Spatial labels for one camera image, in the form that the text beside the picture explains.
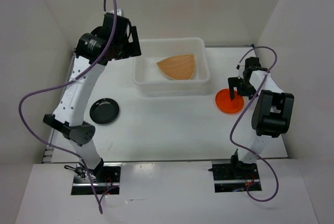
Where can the tan woven triangular plate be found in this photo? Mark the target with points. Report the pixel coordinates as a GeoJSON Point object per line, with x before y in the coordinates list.
{"type": "Point", "coordinates": [180, 67]}

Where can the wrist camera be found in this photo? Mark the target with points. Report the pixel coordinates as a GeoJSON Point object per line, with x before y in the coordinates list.
{"type": "Point", "coordinates": [120, 12]}
{"type": "Point", "coordinates": [241, 68]}

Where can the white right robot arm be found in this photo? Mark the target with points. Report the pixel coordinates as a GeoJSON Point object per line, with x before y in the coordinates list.
{"type": "Point", "coordinates": [272, 113]}

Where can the black round plate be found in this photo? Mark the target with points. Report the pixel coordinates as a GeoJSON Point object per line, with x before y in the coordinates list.
{"type": "Point", "coordinates": [104, 111]}

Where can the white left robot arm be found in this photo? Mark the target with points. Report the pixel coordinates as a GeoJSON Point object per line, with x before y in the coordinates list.
{"type": "Point", "coordinates": [68, 117]}

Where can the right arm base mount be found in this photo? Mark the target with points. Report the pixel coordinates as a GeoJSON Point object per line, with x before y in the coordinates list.
{"type": "Point", "coordinates": [226, 181]}

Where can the orange plastic plate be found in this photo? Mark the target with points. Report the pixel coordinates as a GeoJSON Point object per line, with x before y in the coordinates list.
{"type": "Point", "coordinates": [226, 105]}

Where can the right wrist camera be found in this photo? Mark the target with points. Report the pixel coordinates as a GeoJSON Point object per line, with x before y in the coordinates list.
{"type": "Point", "coordinates": [241, 68]}

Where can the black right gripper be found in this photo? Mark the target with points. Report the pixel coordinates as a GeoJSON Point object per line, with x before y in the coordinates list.
{"type": "Point", "coordinates": [234, 82]}

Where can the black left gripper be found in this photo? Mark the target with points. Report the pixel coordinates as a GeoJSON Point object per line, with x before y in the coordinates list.
{"type": "Point", "coordinates": [132, 48]}

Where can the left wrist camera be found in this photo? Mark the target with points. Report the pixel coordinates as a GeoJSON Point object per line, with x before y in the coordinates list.
{"type": "Point", "coordinates": [120, 12]}

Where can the translucent white plastic bin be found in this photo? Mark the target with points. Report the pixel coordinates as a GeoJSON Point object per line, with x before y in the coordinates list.
{"type": "Point", "coordinates": [151, 82]}

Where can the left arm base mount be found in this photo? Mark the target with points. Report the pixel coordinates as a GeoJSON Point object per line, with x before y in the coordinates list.
{"type": "Point", "coordinates": [109, 180]}

